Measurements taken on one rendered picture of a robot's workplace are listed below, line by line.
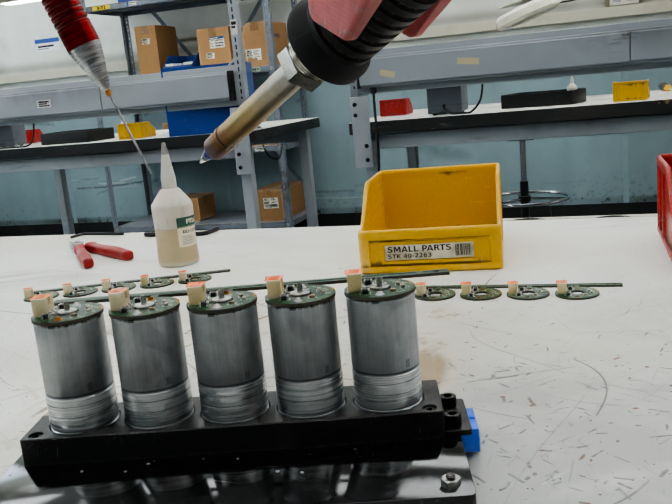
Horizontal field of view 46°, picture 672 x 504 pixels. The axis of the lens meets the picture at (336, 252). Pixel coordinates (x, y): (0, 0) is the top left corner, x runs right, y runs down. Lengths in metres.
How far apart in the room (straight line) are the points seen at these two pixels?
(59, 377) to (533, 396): 0.19
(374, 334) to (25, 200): 5.90
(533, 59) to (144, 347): 2.31
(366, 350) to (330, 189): 4.70
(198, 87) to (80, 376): 2.59
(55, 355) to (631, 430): 0.21
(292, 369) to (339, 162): 4.66
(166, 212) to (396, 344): 0.40
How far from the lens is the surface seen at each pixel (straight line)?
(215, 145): 0.25
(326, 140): 4.94
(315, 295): 0.28
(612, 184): 4.70
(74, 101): 3.13
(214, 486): 0.27
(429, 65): 2.58
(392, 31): 0.20
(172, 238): 0.65
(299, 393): 0.28
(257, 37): 4.61
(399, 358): 0.27
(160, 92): 2.93
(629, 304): 0.47
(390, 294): 0.27
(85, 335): 0.29
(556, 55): 2.53
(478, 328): 0.43
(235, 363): 0.28
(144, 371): 0.29
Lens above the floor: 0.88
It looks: 12 degrees down
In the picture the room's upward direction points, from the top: 5 degrees counter-clockwise
